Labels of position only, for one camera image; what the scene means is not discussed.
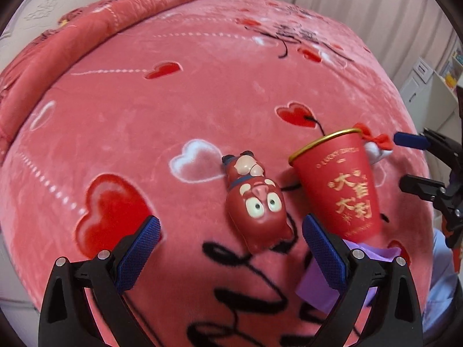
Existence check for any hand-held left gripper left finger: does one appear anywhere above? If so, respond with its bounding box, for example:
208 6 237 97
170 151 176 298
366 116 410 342
38 215 161 347

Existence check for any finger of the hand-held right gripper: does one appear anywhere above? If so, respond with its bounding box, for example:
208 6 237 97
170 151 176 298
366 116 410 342
394 127 458 169
400 173 456 203

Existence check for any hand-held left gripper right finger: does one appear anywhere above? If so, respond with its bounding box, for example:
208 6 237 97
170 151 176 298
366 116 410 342
302 214 424 347

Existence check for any white toy with red bow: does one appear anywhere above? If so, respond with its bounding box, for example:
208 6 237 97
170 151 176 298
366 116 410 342
352 123 395 163

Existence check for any red pig toy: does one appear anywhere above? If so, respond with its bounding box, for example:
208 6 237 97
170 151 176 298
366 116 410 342
221 151 295 253

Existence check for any purple ribbed cup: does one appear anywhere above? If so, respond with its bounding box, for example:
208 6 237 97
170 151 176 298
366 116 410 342
295 240 402 315

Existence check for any white cabinet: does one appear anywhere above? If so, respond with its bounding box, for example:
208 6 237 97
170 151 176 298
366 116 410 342
398 56 463 134

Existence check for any red paper cup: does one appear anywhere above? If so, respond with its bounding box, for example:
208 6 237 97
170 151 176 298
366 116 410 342
288 128 383 243

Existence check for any light blue clothing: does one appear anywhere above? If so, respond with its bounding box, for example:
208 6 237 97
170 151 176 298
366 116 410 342
423 228 458 333

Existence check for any pink heart print blanket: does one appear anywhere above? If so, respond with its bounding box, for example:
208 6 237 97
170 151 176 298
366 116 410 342
0 0 438 347

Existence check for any pink rolled pillow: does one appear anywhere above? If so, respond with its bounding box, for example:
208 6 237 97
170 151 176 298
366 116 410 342
0 0 228 149

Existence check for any white carved headboard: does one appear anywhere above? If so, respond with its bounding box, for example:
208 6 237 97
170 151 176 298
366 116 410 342
0 0 127 44

